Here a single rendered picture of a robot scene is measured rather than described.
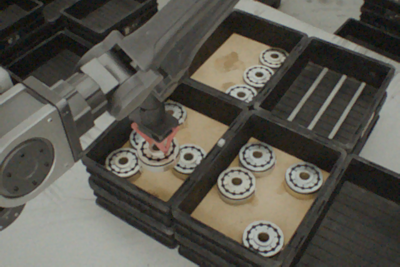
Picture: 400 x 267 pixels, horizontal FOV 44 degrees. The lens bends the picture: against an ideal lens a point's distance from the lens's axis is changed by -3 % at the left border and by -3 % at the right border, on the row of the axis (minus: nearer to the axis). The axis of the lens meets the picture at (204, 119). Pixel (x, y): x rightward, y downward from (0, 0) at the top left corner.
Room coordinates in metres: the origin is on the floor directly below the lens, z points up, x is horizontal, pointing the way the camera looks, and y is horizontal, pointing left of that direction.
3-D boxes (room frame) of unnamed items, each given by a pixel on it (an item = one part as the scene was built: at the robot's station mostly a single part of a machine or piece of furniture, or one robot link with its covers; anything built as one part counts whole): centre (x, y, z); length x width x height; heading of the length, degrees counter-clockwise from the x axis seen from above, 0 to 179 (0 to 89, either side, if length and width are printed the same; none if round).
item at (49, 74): (1.77, 0.70, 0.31); 0.40 x 0.30 x 0.34; 139
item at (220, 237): (0.76, -0.14, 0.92); 0.40 x 0.30 x 0.02; 145
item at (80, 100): (0.52, 0.19, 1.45); 0.09 x 0.08 x 0.12; 49
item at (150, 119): (0.80, 0.11, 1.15); 0.10 x 0.07 x 0.07; 48
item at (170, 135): (0.79, 0.10, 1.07); 0.07 x 0.07 x 0.09; 48
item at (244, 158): (0.89, -0.14, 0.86); 0.10 x 0.10 x 0.01
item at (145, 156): (0.79, 0.11, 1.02); 0.10 x 0.10 x 0.01
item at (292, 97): (1.09, -0.37, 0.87); 0.40 x 0.30 x 0.11; 145
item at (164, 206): (0.93, 0.10, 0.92); 0.40 x 0.30 x 0.02; 145
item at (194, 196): (0.76, -0.14, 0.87); 0.40 x 0.30 x 0.11; 145
